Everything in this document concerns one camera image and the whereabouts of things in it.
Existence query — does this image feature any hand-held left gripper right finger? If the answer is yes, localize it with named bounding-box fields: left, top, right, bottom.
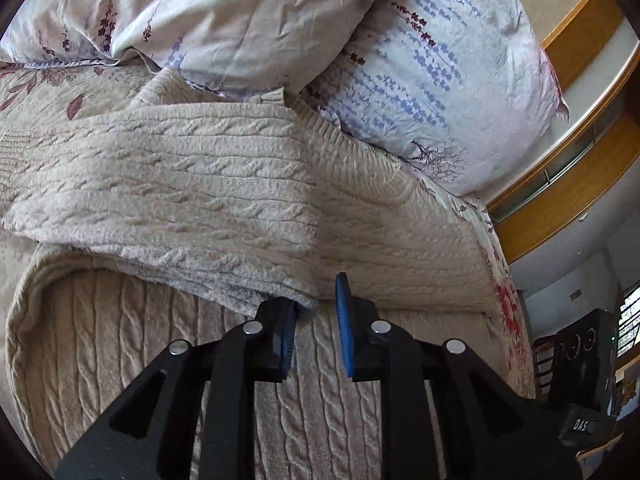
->
left=334, top=272, right=584, bottom=480

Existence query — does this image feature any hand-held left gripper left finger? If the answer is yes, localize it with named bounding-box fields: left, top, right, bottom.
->
left=54, top=296, right=301, bottom=480

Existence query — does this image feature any beige cable knit sweater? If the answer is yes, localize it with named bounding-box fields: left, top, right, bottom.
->
left=0, top=67, right=507, bottom=480

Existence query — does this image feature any dark wooden chair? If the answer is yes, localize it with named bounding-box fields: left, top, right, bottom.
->
left=532, top=334, right=557, bottom=402

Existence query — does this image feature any window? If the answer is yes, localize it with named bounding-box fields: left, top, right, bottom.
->
left=619, top=282, right=640, bottom=358

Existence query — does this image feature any floral bed sheet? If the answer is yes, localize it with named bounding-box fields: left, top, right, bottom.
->
left=0, top=59, right=539, bottom=402

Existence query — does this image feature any wooden headboard shelf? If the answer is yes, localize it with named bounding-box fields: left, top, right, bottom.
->
left=486, top=0, right=640, bottom=264

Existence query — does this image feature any white pillow with lavender print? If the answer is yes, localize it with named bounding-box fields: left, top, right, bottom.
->
left=299, top=0, right=572, bottom=197

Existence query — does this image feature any white pillow with sparse sprigs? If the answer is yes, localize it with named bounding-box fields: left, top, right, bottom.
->
left=0, top=0, right=407, bottom=100

